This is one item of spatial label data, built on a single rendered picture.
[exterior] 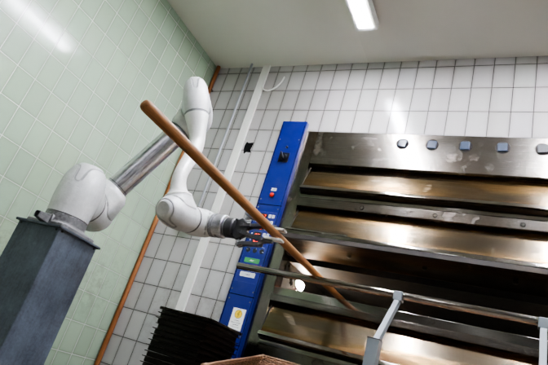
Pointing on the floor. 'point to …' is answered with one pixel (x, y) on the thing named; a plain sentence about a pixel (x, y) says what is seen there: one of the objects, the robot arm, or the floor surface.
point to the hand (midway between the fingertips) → (275, 235)
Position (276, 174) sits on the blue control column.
